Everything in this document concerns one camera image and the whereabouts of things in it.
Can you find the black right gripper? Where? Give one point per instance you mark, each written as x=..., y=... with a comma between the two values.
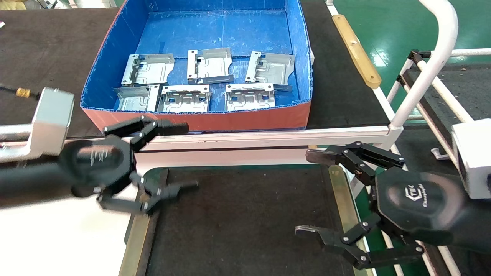
x=418, y=199

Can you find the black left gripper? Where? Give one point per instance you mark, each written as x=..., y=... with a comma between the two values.
x=96, y=161

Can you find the silver sheet metal bracket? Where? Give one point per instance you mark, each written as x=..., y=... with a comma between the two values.
x=153, y=71
x=249, y=97
x=211, y=63
x=136, y=99
x=270, y=71
x=184, y=99

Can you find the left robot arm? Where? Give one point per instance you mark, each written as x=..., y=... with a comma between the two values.
x=30, y=180

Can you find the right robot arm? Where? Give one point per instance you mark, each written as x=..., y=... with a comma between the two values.
x=475, y=230

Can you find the blue corrugated plastic box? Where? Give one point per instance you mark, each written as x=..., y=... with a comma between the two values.
x=215, y=30

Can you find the brass edge strip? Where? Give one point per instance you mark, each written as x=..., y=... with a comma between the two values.
x=134, y=245
x=339, y=191

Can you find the small white hook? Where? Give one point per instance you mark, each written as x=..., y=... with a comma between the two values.
x=439, y=154

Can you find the black work mat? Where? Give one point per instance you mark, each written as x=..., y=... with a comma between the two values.
x=238, y=222

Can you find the black pipe clamp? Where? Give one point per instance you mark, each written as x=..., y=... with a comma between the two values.
x=416, y=55
x=401, y=79

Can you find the white rod rack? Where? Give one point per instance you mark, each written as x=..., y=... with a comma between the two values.
x=441, y=87

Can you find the yellow wooden edge strip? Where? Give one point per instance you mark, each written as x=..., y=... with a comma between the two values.
x=356, y=51

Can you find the black cart mat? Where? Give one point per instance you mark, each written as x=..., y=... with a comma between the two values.
x=475, y=88

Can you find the white curved pipe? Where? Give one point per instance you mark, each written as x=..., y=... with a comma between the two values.
x=437, y=57

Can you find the yellow fabric object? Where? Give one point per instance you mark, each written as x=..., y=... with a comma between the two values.
x=11, y=4

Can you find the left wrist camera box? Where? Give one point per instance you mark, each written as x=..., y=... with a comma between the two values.
x=53, y=115

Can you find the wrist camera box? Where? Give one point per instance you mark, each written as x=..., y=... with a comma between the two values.
x=475, y=153
x=53, y=115

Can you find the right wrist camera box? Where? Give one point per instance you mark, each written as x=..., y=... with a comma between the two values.
x=475, y=153

